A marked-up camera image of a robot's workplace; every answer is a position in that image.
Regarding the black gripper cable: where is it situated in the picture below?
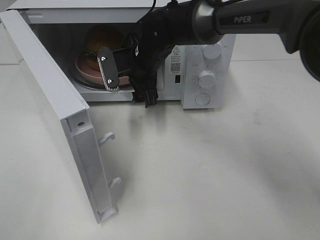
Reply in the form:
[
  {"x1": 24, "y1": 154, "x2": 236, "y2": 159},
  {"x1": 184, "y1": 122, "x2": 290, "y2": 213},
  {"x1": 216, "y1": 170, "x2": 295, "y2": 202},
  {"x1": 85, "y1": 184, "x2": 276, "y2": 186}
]
[{"x1": 124, "y1": 0, "x2": 181, "y2": 51}]

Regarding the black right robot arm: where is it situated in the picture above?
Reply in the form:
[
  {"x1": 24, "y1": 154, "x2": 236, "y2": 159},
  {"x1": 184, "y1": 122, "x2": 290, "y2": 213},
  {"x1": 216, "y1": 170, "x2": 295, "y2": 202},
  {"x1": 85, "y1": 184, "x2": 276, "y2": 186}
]
[{"x1": 97, "y1": 0, "x2": 320, "y2": 107}]

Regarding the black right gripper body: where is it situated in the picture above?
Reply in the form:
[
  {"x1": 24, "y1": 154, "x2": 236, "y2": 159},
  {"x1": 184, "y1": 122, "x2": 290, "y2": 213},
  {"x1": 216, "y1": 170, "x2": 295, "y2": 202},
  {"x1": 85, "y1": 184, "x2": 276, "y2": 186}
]
[{"x1": 109, "y1": 32, "x2": 175, "y2": 83}]

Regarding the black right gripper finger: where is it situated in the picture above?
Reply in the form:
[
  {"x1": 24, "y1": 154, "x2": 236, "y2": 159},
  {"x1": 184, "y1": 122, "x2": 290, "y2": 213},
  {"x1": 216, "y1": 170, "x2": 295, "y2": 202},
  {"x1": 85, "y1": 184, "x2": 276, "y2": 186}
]
[
  {"x1": 129, "y1": 74, "x2": 159, "y2": 108},
  {"x1": 97, "y1": 46, "x2": 120, "y2": 92}
]

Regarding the toy hamburger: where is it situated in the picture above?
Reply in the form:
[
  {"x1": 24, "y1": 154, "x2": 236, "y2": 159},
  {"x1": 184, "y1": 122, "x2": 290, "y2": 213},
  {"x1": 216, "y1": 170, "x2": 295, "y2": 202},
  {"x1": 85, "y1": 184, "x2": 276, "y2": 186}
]
[{"x1": 84, "y1": 24, "x2": 124, "y2": 71}]

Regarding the upper white power knob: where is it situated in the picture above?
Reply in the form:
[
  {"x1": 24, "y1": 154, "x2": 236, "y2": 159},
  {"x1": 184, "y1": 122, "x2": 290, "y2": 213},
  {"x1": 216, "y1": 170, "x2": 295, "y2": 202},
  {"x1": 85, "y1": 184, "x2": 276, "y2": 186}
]
[{"x1": 201, "y1": 43, "x2": 222, "y2": 60}]

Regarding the white microwave door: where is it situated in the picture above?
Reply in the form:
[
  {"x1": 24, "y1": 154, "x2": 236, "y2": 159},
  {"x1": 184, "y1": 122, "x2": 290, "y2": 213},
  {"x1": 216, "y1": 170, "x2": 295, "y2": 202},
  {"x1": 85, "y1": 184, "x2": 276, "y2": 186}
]
[{"x1": 0, "y1": 10, "x2": 122, "y2": 224}]

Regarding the white microwave oven body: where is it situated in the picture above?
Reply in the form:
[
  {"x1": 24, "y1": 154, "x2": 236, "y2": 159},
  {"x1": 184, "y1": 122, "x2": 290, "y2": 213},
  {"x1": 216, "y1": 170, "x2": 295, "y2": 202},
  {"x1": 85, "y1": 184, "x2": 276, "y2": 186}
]
[{"x1": 6, "y1": 0, "x2": 236, "y2": 109}]

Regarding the pink round plate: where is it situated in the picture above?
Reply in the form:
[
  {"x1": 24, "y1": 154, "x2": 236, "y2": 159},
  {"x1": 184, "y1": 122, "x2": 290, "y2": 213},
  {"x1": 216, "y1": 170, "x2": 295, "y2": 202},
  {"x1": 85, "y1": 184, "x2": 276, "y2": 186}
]
[{"x1": 74, "y1": 51, "x2": 133, "y2": 87}]

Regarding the white timer knob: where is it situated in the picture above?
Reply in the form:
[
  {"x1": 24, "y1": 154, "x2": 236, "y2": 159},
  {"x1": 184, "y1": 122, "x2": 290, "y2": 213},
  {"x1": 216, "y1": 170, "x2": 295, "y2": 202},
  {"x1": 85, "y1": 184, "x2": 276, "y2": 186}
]
[{"x1": 198, "y1": 70, "x2": 217, "y2": 89}]

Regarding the glass microwave turntable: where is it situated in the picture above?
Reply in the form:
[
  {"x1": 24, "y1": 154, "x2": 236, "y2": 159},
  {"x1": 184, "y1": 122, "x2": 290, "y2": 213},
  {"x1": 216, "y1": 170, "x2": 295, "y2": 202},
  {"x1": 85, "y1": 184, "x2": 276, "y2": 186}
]
[{"x1": 72, "y1": 59, "x2": 136, "y2": 91}]

